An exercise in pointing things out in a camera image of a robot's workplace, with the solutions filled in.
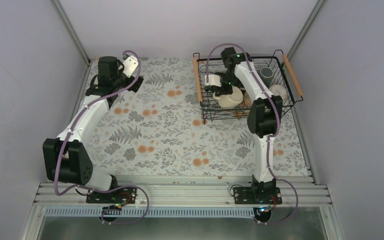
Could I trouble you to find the floral pastel mug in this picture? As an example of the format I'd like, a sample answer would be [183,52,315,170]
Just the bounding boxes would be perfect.
[239,97,253,109]

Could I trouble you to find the right wooden rack handle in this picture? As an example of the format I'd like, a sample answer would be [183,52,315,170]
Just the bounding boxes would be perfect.
[281,53,303,98]

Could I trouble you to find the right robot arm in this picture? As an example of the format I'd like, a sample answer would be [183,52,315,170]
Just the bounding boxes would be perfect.
[204,43,283,204]

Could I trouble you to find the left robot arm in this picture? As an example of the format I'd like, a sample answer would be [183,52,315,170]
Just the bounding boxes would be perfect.
[42,54,144,203]

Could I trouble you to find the black wire dish rack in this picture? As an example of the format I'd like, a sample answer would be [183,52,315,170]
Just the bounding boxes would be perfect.
[192,52,304,123]

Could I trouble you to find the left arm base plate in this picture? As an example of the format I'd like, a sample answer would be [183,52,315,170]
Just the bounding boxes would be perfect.
[86,187,138,205]

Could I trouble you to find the cream ribbed mug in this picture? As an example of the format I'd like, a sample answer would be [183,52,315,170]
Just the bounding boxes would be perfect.
[212,86,244,109]

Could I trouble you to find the aluminium rail frame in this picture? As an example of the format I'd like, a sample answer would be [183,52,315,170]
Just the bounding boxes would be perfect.
[21,176,343,240]

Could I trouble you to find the white mug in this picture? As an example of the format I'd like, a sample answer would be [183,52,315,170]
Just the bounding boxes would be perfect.
[269,84,288,102]

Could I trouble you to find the left wooden rack handle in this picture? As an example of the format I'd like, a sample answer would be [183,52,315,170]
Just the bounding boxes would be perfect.
[192,57,203,103]

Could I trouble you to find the dark grey mug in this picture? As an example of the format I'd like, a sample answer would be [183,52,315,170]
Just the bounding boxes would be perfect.
[258,66,275,87]

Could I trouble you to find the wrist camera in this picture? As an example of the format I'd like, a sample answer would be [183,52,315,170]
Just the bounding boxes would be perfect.
[204,74,222,87]
[122,55,139,78]

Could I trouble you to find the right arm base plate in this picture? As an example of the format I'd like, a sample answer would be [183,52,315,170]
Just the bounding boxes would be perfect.
[230,183,283,205]

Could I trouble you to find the floral tablecloth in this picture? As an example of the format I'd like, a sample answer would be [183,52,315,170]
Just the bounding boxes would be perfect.
[82,56,309,177]

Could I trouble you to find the slotted cable duct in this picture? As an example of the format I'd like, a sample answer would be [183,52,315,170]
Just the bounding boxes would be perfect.
[43,206,254,218]

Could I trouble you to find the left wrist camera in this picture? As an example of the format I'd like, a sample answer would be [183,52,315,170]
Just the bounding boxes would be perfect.
[122,55,139,78]

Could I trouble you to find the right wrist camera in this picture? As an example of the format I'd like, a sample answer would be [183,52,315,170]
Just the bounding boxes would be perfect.
[204,74,222,87]

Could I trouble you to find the wooden rack handle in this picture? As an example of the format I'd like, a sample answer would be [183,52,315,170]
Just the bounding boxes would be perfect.
[281,53,303,98]
[192,57,203,103]

